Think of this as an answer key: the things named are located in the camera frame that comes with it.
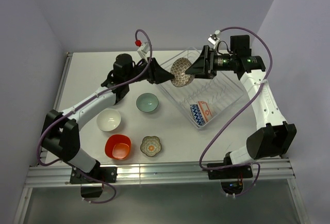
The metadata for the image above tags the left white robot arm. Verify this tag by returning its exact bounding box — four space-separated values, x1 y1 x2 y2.
37 54 174 182

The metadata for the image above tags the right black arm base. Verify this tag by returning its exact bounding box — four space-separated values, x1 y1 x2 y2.
208 165 253 196

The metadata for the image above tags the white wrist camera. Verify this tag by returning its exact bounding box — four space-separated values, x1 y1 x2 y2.
135 38 152 60
207 30 221 51

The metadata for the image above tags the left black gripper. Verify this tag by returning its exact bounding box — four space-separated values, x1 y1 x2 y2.
125 57 175 85

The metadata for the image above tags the aluminium frame rail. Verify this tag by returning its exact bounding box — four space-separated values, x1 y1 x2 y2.
24 158 295 188

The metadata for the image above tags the brown geometric patterned bowl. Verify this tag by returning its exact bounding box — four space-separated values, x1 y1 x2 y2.
170 57 194 88

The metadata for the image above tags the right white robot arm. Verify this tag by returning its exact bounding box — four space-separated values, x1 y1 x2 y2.
186 35 297 178

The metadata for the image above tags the pale green ribbed bowl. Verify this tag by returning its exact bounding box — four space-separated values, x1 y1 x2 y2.
136 93 159 113

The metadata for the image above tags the red blue patterned bowl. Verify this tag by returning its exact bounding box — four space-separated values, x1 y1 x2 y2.
190 104 205 126

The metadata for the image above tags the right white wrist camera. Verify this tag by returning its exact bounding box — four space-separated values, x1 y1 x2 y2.
207 30 221 51

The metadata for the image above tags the plain white bowl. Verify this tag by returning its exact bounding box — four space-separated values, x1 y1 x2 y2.
96 108 121 132

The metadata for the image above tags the orange floral patterned bowl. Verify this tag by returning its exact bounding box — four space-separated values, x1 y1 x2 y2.
197 101 213 123

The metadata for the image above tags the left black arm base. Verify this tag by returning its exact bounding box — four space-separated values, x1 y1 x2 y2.
69 167 117 204

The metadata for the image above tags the flower shaped patterned dish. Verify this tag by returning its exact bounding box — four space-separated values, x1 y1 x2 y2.
140 136 162 157

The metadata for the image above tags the orange plastic square bowl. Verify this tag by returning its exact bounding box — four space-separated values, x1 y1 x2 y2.
105 134 131 160

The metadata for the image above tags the white wire dish rack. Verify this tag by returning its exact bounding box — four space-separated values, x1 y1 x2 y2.
157 47 244 131

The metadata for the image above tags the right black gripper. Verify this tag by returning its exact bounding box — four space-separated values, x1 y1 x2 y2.
185 45 236 79

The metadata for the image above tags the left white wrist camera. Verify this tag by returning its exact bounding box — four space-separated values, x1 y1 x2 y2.
135 38 152 60

